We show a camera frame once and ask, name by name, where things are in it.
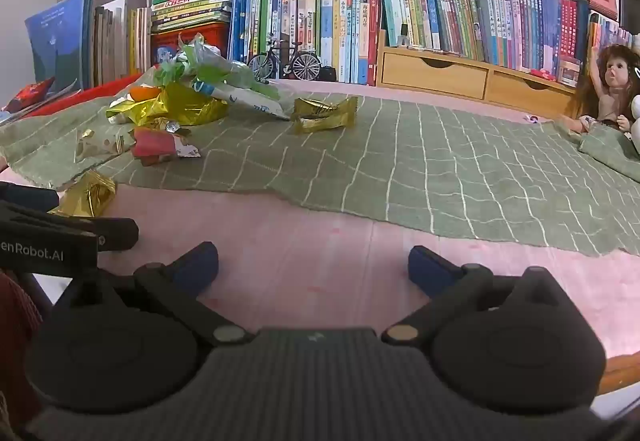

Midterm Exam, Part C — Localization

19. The black model bicycle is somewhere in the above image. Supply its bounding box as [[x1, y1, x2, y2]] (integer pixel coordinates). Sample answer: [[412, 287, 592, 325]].
[[247, 34, 322, 83]]

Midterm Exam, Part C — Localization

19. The red plastic crate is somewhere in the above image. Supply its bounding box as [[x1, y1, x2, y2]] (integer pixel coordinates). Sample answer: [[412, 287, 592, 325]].
[[150, 21, 232, 67]]

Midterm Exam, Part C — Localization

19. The row of thin colourful books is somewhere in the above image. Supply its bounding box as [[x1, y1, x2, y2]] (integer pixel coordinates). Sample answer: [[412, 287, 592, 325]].
[[375, 0, 640, 74]]

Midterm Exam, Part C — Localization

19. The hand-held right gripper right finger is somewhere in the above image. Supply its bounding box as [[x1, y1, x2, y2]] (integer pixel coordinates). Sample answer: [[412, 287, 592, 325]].
[[381, 245, 563, 347]]

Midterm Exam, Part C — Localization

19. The wooden furniture edge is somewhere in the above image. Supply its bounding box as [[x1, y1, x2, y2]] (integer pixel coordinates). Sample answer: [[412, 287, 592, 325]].
[[597, 353, 640, 396]]

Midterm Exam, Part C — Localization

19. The pink cloth sheet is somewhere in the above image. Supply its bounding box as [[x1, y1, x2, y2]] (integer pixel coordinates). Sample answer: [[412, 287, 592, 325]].
[[0, 78, 640, 372]]

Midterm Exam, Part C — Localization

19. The pale yellow snack wrapper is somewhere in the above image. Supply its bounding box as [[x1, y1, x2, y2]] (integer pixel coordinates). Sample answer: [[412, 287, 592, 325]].
[[74, 128, 137, 165]]

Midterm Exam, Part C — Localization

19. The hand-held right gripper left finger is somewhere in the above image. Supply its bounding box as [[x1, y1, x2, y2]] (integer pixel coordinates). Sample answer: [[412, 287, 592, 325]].
[[50, 242, 254, 347]]

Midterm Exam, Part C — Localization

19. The wooden drawer organizer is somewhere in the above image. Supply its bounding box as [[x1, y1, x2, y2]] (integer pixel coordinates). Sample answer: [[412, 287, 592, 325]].
[[376, 28, 581, 106]]

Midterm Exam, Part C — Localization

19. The white green plastic bag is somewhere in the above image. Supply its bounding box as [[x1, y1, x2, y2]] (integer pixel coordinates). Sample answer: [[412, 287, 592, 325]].
[[150, 34, 292, 122]]

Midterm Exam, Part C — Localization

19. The brown-haired doll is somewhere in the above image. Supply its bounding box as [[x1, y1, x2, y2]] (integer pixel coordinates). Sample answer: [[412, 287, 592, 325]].
[[560, 44, 640, 142]]

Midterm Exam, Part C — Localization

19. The pile of flat picture books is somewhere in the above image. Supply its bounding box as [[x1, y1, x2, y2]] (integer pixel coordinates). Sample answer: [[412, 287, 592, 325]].
[[0, 86, 83, 127]]

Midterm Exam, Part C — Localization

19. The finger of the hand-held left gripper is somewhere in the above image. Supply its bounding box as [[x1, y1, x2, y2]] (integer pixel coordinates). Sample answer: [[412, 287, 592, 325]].
[[0, 201, 140, 252], [0, 181, 60, 213]]

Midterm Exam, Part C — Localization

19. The stack of flat colourful books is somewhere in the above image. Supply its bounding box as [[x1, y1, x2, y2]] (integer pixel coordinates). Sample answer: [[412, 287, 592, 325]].
[[150, 0, 234, 33]]

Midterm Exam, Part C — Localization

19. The large blue book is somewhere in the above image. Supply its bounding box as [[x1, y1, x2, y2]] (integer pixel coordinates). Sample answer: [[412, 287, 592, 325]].
[[25, 0, 97, 89]]

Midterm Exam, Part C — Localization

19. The large gold foil wrapper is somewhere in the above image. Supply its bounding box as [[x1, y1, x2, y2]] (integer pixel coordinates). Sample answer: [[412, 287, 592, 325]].
[[106, 84, 230, 128]]

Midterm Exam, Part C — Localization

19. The person's left forearm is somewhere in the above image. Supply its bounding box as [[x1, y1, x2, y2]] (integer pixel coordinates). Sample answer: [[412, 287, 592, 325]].
[[0, 268, 45, 427]]

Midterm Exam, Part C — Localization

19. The green checked cloth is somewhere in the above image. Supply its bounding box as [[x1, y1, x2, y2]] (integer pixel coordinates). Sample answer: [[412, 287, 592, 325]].
[[0, 94, 640, 257]]

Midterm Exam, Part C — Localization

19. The red printed folded paper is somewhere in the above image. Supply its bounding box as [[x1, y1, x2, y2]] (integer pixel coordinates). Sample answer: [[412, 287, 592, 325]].
[[1, 76, 57, 113]]

